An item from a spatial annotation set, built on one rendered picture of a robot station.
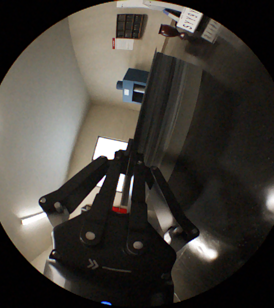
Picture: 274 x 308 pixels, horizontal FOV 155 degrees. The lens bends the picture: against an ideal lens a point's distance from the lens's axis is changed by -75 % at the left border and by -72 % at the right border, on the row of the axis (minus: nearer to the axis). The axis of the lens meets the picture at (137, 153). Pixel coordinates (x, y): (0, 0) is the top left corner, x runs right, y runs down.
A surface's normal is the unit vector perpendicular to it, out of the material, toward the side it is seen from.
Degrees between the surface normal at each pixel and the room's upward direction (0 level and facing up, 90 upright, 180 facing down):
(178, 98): 90
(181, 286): 0
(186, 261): 0
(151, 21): 90
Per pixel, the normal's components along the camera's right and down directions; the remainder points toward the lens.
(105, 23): -0.19, 0.96
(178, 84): -0.04, 0.44
